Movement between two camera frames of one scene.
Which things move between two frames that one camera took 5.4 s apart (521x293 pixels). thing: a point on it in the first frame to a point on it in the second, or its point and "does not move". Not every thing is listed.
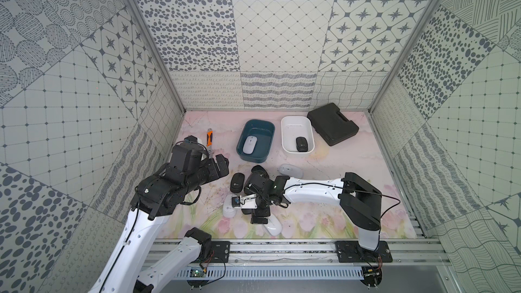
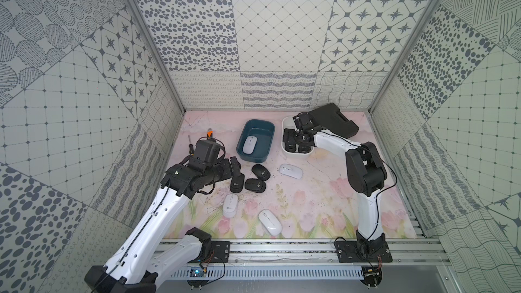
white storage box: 296,126 does not move
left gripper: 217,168 to 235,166
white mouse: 249,144 does not move
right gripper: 257,213 to 290,131
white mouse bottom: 274,226 does not move
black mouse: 237,182 does not move
